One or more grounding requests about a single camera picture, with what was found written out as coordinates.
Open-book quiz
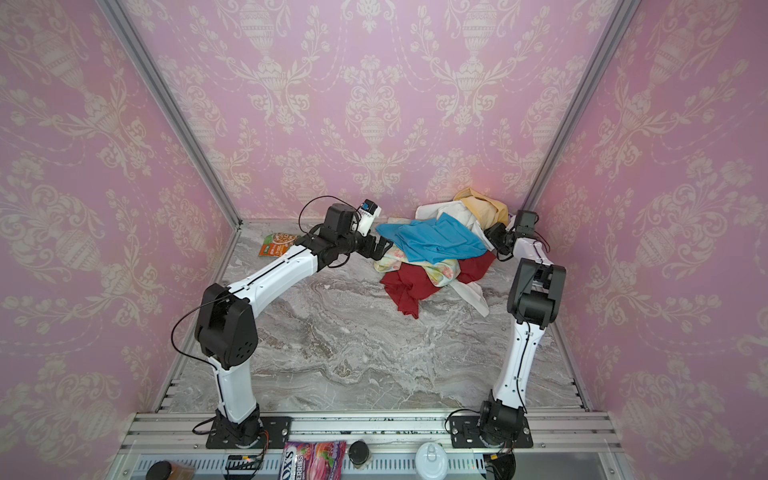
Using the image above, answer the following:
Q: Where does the mustard yellow cloth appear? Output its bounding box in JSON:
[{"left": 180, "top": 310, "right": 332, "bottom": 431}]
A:
[{"left": 453, "top": 187, "right": 509, "bottom": 230}]

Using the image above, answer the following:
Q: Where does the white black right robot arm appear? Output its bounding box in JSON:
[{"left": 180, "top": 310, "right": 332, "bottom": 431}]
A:
[{"left": 478, "top": 210, "right": 567, "bottom": 446}]

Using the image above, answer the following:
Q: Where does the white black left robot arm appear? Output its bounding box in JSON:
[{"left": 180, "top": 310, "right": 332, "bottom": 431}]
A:
[{"left": 194, "top": 200, "right": 393, "bottom": 448}]

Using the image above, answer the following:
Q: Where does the dark red cloth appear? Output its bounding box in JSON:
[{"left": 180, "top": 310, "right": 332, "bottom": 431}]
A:
[{"left": 380, "top": 252, "right": 496, "bottom": 319}]

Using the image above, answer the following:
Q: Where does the turquoise blue cloth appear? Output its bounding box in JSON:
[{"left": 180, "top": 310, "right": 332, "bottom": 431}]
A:
[{"left": 376, "top": 215, "right": 488, "bottom": 264}]

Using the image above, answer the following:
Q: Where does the pastel floral cloth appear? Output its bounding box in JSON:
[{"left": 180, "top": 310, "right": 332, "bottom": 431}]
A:
[{"left": 373, "top": 246, "right": 461, "bottom": 288}]

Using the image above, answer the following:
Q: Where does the green orange snack packet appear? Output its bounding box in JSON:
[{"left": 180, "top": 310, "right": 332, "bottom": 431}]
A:
[{"left": 259, "top": 232, "right": 299, "bottom": 257}]

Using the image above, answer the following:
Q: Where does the small black round cap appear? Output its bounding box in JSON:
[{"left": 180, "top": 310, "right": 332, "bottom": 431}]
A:
[{"left": 347, "top": 440, "right": 372, "bottom": 469}]

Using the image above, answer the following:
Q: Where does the pink candy bag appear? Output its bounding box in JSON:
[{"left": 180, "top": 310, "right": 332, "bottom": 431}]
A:
[{"left": 278, "top": 441, "right": 347, "bottom": 480}]

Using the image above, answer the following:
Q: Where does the white round lid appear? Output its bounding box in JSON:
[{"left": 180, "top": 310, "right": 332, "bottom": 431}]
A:
[{"left": 415, "top": 442, "right": 448, "bottom": 480}]

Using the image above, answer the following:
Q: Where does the dark brown jar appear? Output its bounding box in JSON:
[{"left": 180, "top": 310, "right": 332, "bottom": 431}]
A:
[{"left": 145, "top": 460, "right": 196, "bottom": 480}]

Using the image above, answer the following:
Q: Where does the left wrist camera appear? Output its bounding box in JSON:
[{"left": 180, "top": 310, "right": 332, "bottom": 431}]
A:
[{"left": 357, "top": 199, "right": 382, "bottom": 237}]

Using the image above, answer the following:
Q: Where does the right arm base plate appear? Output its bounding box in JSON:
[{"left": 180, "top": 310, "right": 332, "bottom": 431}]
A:
[{"left": 447, "top": 415, "right": 534, "bottom": 449}]

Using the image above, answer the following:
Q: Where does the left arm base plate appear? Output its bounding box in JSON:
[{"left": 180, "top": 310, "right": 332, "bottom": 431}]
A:
[{"left": 206, "top": 414, "right": 293, "bottom": 450}]

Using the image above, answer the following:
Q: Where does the aluminium corner post right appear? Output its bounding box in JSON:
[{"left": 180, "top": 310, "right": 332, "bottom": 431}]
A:
[{"left": 522, "top": 0, "right": 641, "bottom": 211}]

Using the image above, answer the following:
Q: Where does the aluminium corner post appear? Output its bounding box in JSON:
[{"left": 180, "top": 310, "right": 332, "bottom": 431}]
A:
[
  {"left": 522, "top": 0, "right": 641, "bottom": 211},
  {"left": 95, "top": 0, "right": 243, "bottom": 228}
]

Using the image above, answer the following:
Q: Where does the aluminium front rail frame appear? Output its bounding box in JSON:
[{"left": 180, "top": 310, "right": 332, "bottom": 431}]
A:
[{"left": 107, "top": 408, "right": 633, "bottom": 479}]

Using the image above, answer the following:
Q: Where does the aluminium corner post left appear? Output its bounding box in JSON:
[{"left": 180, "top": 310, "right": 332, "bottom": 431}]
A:
[{"left": 95, "top": 0, "right": 243, "bottom": 228}]

